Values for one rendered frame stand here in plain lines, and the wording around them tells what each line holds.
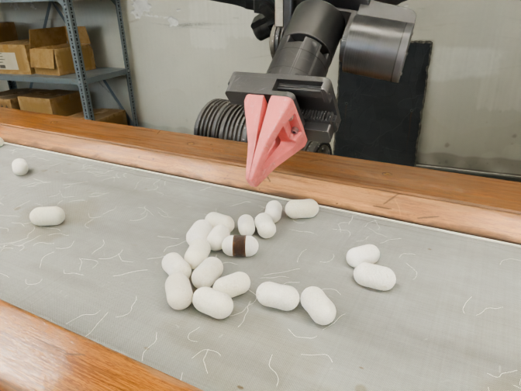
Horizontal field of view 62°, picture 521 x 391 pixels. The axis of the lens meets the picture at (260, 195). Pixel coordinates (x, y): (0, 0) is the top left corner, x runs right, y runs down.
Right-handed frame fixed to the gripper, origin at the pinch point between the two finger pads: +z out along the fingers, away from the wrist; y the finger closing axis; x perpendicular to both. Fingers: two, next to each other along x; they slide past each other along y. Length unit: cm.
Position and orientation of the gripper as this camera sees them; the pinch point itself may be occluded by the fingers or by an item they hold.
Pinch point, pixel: (253, 175)
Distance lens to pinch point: 39.4
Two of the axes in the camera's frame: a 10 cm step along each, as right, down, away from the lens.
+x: 3.1, 4.7, 8.3
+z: -3.5, 8.6, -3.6
